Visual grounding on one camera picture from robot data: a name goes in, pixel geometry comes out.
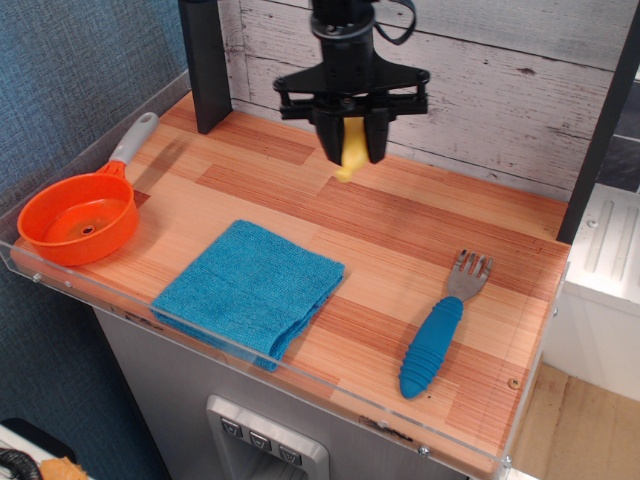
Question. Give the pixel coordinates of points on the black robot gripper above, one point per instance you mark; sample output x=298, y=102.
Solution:
x=352, y=80

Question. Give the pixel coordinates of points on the yellow toy banana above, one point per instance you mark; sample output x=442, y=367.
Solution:
x=355, y=150

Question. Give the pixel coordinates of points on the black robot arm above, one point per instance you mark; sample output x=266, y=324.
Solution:
x=334, y=18

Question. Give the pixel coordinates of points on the folded blue cloth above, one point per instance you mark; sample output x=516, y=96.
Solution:
x=250, y=293

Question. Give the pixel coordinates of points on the white cabinet at right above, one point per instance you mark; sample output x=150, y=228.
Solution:
x=593, y=334

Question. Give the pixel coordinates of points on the grey toy fridge cabinet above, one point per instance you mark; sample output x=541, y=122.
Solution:
x=171, y=383

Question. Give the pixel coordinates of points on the silver dispenser panel with buttons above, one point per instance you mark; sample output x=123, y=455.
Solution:
x=251, y=446

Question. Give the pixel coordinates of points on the clear acrylic table guard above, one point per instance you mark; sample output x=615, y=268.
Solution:
x=397, y=227

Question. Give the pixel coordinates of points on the dark grey left post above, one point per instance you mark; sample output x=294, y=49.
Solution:
x=206, y=59

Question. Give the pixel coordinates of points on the dark grey post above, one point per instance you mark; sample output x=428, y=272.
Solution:
x=206, y=59
x=615, y=100

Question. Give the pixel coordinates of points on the fork with blue handle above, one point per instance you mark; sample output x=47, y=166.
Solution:
x=426, y=353

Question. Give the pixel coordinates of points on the dark grey right post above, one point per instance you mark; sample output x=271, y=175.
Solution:
x=615, y=100

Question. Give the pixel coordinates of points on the orange pot with grey handle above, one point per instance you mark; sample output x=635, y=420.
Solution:
x=87, y=217

